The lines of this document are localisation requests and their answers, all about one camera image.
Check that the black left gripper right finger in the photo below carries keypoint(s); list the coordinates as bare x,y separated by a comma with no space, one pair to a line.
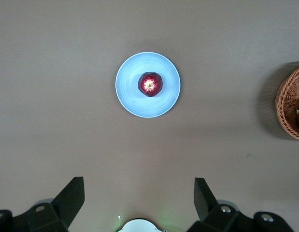
217,217

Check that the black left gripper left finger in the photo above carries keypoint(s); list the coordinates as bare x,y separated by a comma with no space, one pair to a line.
55,212

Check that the dark red apple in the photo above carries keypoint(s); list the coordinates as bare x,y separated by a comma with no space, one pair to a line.
150,84

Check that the light blue plate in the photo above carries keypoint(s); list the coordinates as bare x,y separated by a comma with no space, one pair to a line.
130,96

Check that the brown wicker basket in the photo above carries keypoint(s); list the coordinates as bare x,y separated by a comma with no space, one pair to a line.
288,96

